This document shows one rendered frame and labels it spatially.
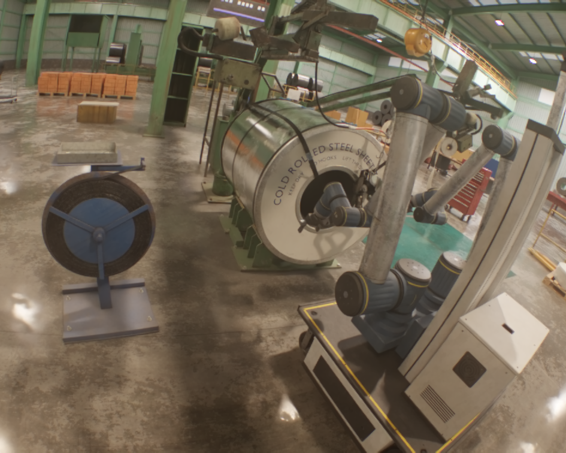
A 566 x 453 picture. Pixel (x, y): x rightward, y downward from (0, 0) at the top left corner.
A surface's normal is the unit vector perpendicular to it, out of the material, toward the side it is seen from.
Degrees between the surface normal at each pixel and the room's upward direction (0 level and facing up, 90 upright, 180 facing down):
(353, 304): 90
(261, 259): 90
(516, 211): 90
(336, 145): 90
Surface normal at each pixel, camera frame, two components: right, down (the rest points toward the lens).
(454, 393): -0.86, 0.01
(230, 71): 0.36, 0.48
